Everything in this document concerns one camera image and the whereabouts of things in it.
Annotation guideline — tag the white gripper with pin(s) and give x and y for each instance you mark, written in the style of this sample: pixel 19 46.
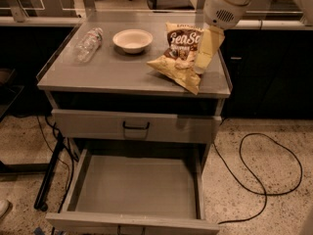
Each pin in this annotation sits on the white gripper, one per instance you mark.
pixel 220 13

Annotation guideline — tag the brown sea salt chip bag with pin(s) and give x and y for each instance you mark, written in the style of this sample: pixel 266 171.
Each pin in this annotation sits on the brown sea salt chip bag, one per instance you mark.
pixel 177 61

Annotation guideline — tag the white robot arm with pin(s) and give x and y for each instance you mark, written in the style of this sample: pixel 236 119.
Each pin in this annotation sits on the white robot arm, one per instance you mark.
pixel 306 6

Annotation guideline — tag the grey drawer cabinet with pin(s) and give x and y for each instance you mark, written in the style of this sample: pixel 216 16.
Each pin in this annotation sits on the grey drawer cabinet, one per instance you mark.
pixel 113 81

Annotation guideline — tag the closed upper grey drawer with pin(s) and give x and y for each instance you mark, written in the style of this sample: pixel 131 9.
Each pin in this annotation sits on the closed upper grey drawer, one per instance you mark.
pixel 136 126

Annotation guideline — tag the open middle grey drawer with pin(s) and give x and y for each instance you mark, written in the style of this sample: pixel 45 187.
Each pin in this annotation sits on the open middle grey drawer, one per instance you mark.
pixel 128 193

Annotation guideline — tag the white paper bowl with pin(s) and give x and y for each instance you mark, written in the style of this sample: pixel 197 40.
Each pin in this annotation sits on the white paper bowl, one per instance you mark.
pixel 133 41

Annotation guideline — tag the clear plastic water bottle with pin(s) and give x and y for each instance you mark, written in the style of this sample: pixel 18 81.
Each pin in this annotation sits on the clear plastic water bottle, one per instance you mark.
pixel 88 45

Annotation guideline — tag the white shoe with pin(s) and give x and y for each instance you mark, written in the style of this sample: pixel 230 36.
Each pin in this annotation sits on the white shoe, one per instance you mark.
pixel 4 206

